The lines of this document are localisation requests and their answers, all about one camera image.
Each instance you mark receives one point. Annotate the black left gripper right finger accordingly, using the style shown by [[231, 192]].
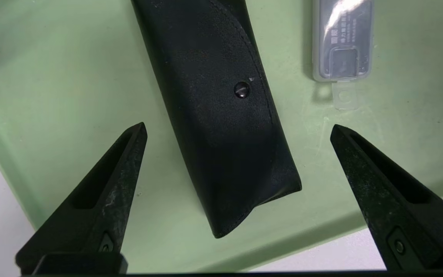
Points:
[[404, 221]]

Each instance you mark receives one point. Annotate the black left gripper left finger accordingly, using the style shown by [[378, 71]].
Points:
[[89, 215]]

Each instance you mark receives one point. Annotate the black glasses case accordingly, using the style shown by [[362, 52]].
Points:
[[214, 115]]

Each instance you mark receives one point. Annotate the clear plastic slim case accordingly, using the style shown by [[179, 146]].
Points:
[[342, 38]]

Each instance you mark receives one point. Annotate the light green plastic tray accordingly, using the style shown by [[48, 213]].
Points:
[[52, 96]]

